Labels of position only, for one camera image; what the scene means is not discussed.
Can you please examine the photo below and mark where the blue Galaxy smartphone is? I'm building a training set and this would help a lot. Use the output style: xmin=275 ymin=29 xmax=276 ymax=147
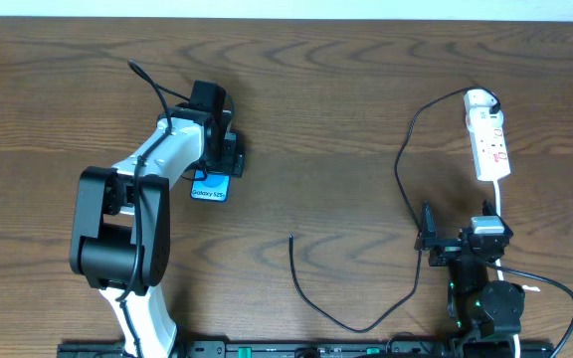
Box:
xmin=190 ymin=170 xmax=230 ymax=203

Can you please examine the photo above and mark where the black USB charging cable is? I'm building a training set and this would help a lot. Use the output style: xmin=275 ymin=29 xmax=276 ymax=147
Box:
xmin=287 ymin=86 xmax=502 ymax=334

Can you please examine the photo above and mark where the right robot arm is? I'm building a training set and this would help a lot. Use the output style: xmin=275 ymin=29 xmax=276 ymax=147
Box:
xmin=415 ymin=201 xmax=524 ymax=357

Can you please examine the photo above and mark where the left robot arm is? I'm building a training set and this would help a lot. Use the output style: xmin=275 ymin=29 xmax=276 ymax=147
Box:
xmin=70 ymin=106 xmax=245 ymax=357

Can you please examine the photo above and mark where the white USB charger adapter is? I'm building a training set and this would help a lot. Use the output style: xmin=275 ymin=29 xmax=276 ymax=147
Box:
xmin=464 ymin=88 xmax=500 ymax=114

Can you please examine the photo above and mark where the white power strip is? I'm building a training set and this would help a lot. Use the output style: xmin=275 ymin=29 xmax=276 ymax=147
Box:
xmin=466 ymin=107 xmax=511 ymax=182

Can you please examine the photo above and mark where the white power strip cord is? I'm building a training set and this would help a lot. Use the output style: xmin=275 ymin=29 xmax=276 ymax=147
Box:
xmin=491 ymin=179 xmax=522 ymax=358

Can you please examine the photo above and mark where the black right camera cable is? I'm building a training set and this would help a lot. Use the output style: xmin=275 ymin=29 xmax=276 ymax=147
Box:
xmin=484 ymin=261 xmax=573 ymax=358

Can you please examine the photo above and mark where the black camera cable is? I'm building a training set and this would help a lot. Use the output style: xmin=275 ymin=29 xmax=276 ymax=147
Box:
xmin=114 ymin=59 xmax=193 ymax=358
xmin=484 ymin=261 xmax=573 ymax=358

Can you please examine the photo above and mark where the black left camera cable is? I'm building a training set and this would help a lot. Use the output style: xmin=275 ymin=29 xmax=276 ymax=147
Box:
xmin=114 ymin=59 xmax=193 ymax=358

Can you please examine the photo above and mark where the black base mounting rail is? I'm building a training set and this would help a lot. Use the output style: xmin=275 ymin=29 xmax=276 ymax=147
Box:
xmin=56 ymin=338 xmax=554 ymax=358

